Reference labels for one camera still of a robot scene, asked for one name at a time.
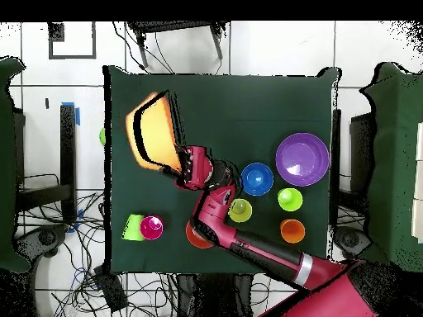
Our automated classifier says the large orange bowl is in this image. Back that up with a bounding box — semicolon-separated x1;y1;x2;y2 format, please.
125;90;185;175

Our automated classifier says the red cup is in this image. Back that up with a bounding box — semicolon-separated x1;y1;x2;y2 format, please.
139;215;164;241

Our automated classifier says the purple bowl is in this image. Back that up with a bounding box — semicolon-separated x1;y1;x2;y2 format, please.
274;132;330;188

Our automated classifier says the blue bowl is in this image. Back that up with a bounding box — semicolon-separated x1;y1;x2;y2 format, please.
240;162;274;197

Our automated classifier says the yellow cup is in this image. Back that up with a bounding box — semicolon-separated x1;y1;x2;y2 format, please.
227;197;253;224

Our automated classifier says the dark green tablecloth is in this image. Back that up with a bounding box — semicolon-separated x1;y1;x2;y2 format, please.
103;64;340;276

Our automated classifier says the small orange-red bowl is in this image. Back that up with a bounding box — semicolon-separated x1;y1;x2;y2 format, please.
185;220;215;249

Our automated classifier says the light green cup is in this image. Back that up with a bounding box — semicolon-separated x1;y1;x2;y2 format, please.
277;187;304;213

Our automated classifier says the orange cup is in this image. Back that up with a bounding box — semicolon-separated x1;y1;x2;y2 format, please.
279;218;307;244

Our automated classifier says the blue tape strip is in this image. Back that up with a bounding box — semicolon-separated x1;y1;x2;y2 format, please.
61;101;81;126

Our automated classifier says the black chair with legs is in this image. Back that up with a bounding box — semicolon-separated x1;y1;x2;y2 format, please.
126;20;231;69

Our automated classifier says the black power adapter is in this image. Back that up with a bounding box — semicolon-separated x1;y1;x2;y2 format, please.
93;265;129;313

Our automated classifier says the green cloth side table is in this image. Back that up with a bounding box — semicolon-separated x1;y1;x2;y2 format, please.
0;56;31;273
359;62;423;273

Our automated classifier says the black metal frame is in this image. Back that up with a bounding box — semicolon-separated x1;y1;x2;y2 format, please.
14;104;78;224
330;108;342;226

